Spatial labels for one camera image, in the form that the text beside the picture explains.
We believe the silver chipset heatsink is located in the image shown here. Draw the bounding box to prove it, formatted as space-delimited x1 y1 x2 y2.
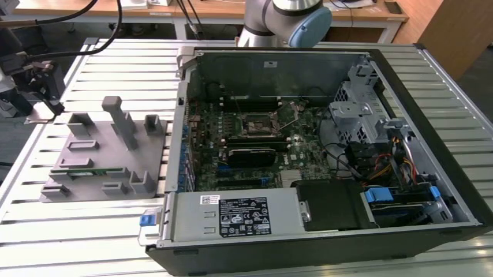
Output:
279 170 306 185

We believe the multicolour power wire harness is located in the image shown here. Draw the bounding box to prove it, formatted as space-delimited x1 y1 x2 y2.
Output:
359 135 421 190

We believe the wooden cabinet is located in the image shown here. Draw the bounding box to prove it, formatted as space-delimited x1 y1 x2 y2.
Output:
391 0 493 81

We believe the green motherboard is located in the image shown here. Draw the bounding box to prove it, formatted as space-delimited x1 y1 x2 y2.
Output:
188 99 335 193

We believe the black open PC case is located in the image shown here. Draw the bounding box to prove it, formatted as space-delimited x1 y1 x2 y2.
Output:
136 45 493 277

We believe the copper coloured tube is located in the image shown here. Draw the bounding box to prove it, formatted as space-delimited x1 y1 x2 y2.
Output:
0 19 40 29

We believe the blue disk carrier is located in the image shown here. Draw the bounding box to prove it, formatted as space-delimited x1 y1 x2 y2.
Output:
363 186 394 207

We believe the wooden desk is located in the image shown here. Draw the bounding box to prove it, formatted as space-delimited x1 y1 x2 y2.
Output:
0 0 410 44

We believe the thin wire locking lever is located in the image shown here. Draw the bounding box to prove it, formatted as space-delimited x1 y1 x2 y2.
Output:
231 90 243 115
281 110 307 130

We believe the silver disk bay cage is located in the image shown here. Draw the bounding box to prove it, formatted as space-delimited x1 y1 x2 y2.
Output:
327 63 390 145

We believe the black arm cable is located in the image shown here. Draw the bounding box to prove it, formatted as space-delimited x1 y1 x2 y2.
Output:
0 0 99 29
27 0 124 61

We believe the silver power supply unit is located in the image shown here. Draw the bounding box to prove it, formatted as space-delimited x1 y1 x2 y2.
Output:
168 192 305 242

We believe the black expansion slot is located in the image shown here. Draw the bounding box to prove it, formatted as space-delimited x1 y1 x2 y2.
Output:
218 178 263 188

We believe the CPU socket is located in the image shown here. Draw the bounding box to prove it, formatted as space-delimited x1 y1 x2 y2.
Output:
239 113 281 137

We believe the grey parts rack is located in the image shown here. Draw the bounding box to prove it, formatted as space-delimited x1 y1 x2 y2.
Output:
39 95 170 204

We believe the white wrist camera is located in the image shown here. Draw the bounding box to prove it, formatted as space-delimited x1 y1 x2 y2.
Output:
0 74 17 93

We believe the black graphics card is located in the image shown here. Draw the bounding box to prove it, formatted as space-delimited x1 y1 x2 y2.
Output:
224 147 278 169

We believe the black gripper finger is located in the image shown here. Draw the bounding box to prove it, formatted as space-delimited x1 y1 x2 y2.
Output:
23 71 49 108
27 59 67 117

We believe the green RAM stick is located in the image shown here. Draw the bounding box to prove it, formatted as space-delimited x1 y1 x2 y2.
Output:
49 167 127 177

